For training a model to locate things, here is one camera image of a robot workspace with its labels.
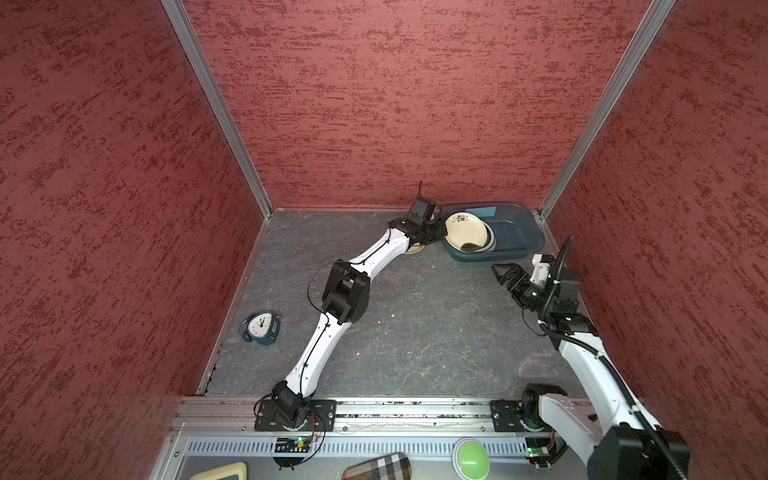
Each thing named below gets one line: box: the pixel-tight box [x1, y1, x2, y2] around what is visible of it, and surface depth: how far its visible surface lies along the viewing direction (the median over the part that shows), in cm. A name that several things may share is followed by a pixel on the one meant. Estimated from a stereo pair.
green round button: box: [452, 437, 491, 480], surface depth 69 cm
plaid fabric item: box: [342, 453, 412, 480], surface depth 66 cm
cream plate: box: [445, 212, 488, 249], surface depth 102 cm
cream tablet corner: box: [189, 461, 248, 480], surface depth 67 cm
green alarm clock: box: [240, 311, 280, 345], surface depth 87 cm
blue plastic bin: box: [441, 202, 545, 262], surface depth 111 cm
